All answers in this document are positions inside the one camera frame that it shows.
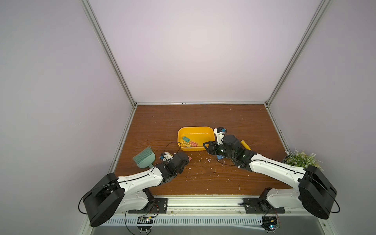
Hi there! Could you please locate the yellow plastic storage box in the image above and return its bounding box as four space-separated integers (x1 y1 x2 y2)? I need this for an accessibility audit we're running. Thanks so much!
177 126 215 151

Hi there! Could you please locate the teal binder clip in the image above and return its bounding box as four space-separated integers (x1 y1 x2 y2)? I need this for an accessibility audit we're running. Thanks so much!
182 136 191 143

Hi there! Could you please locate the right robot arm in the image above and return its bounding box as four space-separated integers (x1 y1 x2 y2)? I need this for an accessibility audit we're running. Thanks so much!
203 135 337 220

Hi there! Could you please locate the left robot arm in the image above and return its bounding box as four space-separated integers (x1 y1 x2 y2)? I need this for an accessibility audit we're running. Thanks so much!
79 152 191 228

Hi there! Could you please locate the left controller board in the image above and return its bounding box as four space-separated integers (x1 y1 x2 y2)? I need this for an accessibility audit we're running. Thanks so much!
136 216 154 235

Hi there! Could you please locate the controller board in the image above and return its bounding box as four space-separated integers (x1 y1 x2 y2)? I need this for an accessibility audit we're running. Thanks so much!
261 216 280 232
136 216 154 235

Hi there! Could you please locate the small potted green plant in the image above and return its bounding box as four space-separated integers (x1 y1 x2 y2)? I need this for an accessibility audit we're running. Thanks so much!
284 149 323 170

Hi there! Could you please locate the right controller board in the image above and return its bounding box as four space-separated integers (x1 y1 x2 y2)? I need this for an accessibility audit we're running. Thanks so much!
261 216 280 232

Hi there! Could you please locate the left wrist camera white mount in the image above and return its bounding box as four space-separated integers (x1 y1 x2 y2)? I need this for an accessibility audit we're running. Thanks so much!
160 152 173 162

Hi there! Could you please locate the aluminium front rail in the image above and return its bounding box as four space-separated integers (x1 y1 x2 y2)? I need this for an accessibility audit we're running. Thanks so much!
154 190 311 215

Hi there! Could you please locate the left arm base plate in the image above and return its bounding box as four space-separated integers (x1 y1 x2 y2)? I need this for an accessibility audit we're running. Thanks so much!
128 197 168 214

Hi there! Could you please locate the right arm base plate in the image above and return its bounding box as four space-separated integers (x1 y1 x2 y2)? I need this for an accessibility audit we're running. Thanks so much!
239 197 286 214

